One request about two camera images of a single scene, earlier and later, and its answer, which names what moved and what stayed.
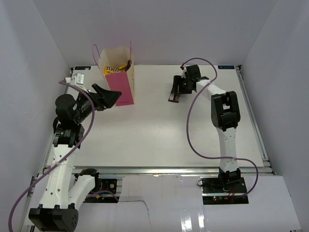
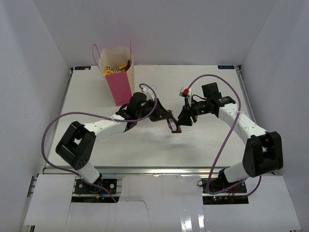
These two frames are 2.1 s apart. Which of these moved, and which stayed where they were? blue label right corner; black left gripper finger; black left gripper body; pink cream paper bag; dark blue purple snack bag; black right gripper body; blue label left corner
Moved: black left gripper body; black left gripper finger; black right gripper body
Stayed: blue label right corner; pink cream paper bag; blue label left corner; dark blue purple snack bag
